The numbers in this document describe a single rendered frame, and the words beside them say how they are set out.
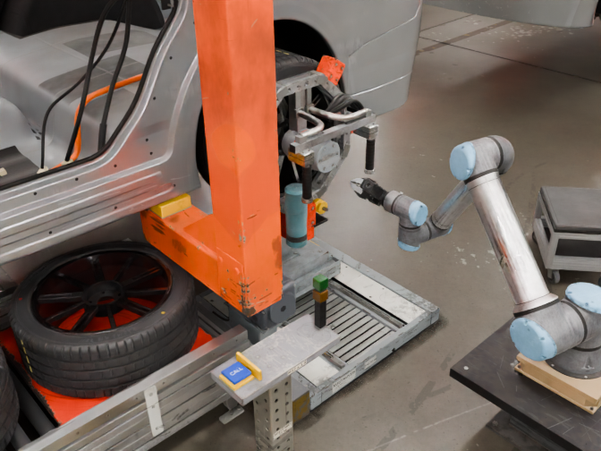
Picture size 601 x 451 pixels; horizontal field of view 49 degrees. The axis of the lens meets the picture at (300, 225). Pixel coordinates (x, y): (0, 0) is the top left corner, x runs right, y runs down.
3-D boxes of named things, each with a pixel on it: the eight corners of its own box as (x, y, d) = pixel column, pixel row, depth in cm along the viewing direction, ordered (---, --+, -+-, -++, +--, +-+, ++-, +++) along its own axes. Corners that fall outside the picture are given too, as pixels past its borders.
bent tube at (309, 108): (336, 103, 267) (336, 77, 262) (371, 115, 255) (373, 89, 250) (304, 114, 257) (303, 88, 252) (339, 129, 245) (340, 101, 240)
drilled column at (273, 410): (276, 433, 248) (272, 349, 226) (294, 449, 242) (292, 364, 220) (256, 447, 242) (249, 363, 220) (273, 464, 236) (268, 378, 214)
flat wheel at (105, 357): (112, 268, 294) (102, 223, 281) (232, 316, 265) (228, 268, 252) (-16, 358, 246) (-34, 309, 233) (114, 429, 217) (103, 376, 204)
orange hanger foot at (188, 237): (178, 225, 277) (168, 149, 258) (257, 278, 243) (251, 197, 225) (143, 239, 267) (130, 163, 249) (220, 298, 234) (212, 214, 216)
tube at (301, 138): (300, 115, 256) (300, 89, 251) (334, 131, 244) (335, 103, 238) (265, 129, 246) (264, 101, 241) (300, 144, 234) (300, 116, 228)
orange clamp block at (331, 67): (323, 81, 268) (333, 60, 267) (337, 86, 263) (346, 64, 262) (313, 75, 262) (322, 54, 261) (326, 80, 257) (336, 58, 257)
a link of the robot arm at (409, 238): (428, 248, 272) (431, 222, 266) (405, 256, 268) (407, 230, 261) (414, 237, 279) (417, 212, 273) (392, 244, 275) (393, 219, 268)
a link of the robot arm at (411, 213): (413, 231, 260) (415, 209, 255) (389, 219, 268) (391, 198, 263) (428, 222, 265) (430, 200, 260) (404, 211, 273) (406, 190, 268)
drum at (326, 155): (305, 151, 275) (305, 120, 268) (342, 168, 262) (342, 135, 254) (279, 162, 267) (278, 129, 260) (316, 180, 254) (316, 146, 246)
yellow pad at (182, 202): (173, 194, 266) (172, 182, 263) (192, 207, 257) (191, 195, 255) (143, 206, 258) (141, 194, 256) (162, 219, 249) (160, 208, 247)
